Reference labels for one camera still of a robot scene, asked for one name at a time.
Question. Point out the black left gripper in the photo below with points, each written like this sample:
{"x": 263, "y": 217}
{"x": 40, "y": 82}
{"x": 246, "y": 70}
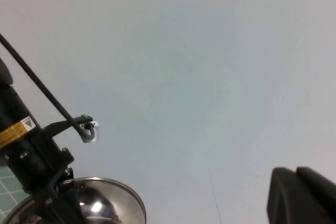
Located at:
{"x": 29, "y": 150}

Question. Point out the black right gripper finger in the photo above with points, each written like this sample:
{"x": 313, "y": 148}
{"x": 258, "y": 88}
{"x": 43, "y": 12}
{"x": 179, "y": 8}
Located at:
{"x": 302, "y": 200}

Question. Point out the stainless steel pot lid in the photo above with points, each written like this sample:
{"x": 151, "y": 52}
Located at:
{"x": 110, "y": 203}

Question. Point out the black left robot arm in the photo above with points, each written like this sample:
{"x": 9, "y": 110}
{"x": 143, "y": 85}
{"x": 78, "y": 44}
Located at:
{"x": 4, "y": 73}

